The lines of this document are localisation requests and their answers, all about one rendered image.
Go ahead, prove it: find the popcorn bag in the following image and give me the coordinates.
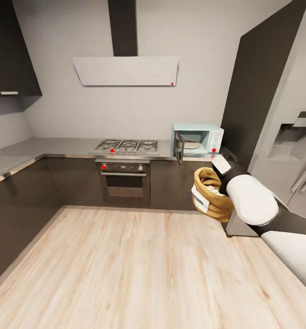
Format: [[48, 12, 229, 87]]
[[191, 167, 235, 223]]

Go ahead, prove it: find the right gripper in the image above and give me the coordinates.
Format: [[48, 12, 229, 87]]
[[218, 184, 227, 195]]

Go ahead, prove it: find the microwave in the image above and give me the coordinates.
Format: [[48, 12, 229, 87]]
[[171, 123, 224, 166]]

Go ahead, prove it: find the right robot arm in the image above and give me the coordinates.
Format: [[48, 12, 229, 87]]
[[212, 154, 306, 287]]

